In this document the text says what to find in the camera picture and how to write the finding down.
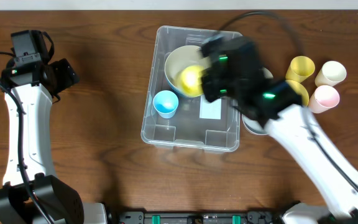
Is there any yellow cup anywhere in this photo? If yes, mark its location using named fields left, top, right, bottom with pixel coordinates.
left=285, top=56, right=315, bottom=83
left=178, top=65, right=204, bottom=97

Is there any cream beige bowl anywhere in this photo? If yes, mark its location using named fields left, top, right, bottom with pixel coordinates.
left=164, top=45, right=211, bottom=96

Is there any light blue cup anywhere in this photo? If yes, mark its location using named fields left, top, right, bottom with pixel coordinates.
left=153, top=90, right=179, bottom=119

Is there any pink cup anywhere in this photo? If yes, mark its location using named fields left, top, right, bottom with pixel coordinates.
left=308, top=85, right=341, bottom=114

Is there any cream white cup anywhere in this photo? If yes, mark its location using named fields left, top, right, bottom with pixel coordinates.
left=314, top=61, right=347, bottom=86

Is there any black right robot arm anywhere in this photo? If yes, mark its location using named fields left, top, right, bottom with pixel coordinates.
left=201, top=36, right=358, bottom=223

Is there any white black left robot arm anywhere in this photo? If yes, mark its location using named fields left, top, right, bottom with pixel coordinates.
left=0, top=55, right=108, bottom=223

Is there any clear plastic storage container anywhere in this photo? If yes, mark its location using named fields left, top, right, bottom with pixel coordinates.
left=140, top=26, right=241, bottom=153

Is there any white paper label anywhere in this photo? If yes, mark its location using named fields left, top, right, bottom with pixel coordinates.
left=199, top=95, right=222, bottom=119

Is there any white bowl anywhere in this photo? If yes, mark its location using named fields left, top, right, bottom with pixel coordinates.
left=262, top=67, right=273, bottom=79

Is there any light grey bowl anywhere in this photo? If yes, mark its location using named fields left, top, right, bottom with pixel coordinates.
left=242, top=115, right=267, bottom=136

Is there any yellow bowl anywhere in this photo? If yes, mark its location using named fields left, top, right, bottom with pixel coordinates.
left=286, top=80, right=309, bottom=106

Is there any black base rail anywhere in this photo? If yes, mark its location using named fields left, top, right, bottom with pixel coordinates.
left=112, top=211, right=283, bottom=224

